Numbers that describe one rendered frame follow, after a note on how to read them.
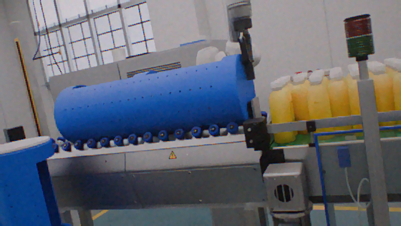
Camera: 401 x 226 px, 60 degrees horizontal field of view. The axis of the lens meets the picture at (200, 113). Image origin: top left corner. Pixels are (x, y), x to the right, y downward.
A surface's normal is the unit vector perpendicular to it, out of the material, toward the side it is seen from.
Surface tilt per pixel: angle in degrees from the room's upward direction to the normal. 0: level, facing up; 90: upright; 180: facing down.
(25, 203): 90
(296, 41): 90
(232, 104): 104
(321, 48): 90
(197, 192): 110
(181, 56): 90
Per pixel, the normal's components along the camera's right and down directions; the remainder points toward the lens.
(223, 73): -0.40, -0.40
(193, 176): -0.28, 0.50
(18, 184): 0.39, 0.04
